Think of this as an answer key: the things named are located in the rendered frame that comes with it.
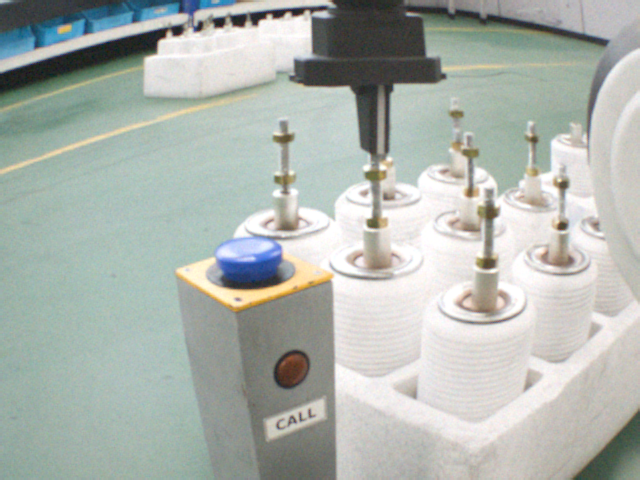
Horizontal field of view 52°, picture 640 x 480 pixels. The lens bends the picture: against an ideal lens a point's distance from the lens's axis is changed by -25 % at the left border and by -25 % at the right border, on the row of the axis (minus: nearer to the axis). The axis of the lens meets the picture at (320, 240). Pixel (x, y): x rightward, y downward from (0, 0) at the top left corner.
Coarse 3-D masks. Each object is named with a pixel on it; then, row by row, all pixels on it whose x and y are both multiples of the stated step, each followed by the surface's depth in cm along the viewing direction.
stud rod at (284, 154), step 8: (280, 120) 72; (288, 120) 73; (280, 128) 73; (288, 128) 73; (280, 144) 73; (288, 144) 73; (280, 152) 73; (288, 152) 73; (280, 160) 74; (288, 160) 74; (280, 168) 74; (288, 168) 74; (280, 192) 75; (288, 192) 75
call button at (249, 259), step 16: (240, 240) 50; (256, 240) 50; (272, 240) 50; (224, 256) 48; (240, 256) 48; (256, 256) 48; (272, 256) 48; (224, 272) 49; (240, 272) 48; (256, 272) 48; (272, 272) 49
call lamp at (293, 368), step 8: (288, 360) 48; (296, 360) 49; (304, 360) 49; (280, 368) 48; (288, 368) 48; (296, 368) 49; (304, 368) 49; (280, 376) 48; (288, 376) 48; (296, 376) 49; (288, 384) 49
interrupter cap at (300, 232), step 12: (252, 216) 77; (264, 216) 77; (300, 216) 78; (312, 216) 77; (324, 216) 77; (252, 228) 75; (264, 228) 75; (276, 228) 75; (300, 228) 74; (312, 228) 74; (324, 228) 74
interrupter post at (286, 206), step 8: (296, 192) 75; (280, 200) 74; (288, 200) 74; (296, 200) 75; (280, 208) 74; (288, 208) 74; (296, 208) 75; (280, 216) 75; (288, 216) 75; (296, 216) 75; (280, 224) 75; (288, 224) 75; (296, 224) 75
